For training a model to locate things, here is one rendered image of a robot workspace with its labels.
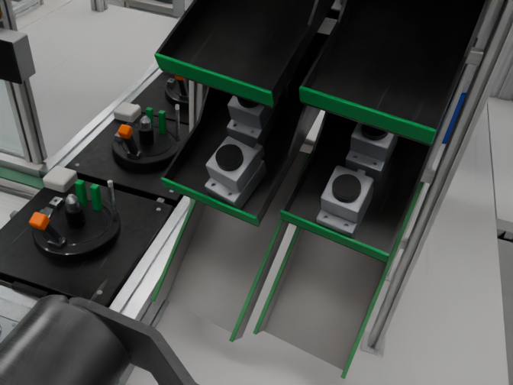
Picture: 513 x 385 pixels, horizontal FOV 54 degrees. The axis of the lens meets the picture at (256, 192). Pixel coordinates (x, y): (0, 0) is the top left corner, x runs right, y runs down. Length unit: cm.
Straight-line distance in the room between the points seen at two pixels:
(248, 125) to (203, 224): 19
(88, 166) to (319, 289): 54
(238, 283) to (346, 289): 15
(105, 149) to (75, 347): 85
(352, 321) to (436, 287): 36
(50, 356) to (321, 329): 52
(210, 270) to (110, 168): 38
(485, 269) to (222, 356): 56
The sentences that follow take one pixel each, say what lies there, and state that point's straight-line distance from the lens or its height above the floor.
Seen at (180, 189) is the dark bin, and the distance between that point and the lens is 61.
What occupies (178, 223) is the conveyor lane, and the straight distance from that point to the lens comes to 92.
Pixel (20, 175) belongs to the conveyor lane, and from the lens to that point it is 109.
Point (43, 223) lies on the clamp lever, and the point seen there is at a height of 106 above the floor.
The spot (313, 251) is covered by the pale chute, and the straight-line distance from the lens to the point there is 72.
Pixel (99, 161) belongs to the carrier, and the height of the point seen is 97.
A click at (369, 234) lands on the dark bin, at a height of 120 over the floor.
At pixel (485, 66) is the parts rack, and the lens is 58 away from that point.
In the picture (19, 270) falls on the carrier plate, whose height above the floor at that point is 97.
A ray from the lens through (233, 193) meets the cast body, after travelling 57.
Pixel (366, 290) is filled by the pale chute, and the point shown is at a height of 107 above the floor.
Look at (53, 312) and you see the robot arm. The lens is 26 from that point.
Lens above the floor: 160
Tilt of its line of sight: 41 degrees down
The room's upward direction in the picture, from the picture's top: 6 degrees clockwise
